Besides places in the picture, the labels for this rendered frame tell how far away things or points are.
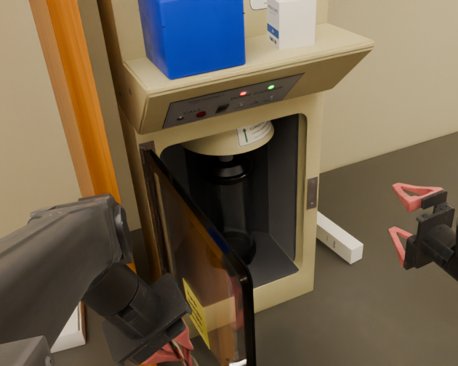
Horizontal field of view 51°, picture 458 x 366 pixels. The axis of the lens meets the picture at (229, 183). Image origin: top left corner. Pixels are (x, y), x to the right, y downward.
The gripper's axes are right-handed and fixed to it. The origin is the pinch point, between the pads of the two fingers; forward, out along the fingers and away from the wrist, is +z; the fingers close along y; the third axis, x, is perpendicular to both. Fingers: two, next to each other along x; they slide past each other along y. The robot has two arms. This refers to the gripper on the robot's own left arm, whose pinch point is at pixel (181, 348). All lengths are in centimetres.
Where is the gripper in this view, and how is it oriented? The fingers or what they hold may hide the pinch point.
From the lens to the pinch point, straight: 65.1
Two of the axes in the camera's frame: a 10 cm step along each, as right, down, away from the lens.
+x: 4.3, 4.8, -7.6
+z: 4.2, 6.4, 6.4
